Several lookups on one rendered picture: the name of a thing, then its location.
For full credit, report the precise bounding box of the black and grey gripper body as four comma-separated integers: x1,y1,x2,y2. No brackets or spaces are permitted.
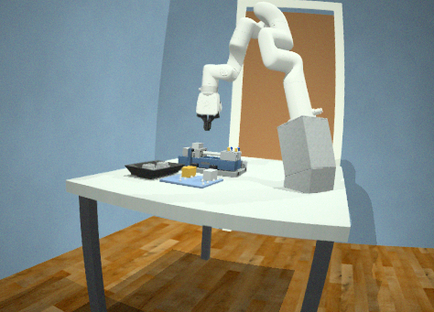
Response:
196,91,220,115

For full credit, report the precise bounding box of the yellow rectangular block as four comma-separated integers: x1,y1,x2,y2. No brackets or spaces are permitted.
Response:
181,166,197,178

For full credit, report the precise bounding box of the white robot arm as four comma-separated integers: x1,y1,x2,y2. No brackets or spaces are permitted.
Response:
199,2,322,121

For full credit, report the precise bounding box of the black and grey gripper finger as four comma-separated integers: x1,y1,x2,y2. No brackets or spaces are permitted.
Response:
197,114,208,131
206,112,220,131

